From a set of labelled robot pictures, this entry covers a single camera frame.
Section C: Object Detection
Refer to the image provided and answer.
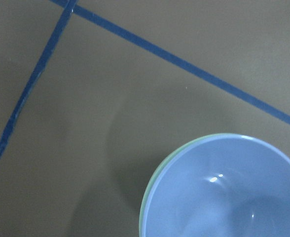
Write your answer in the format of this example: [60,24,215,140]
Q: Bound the blue bowl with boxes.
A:
[143,134,290,237]

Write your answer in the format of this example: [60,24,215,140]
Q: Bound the green bowl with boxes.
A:
[139,133,234,237]

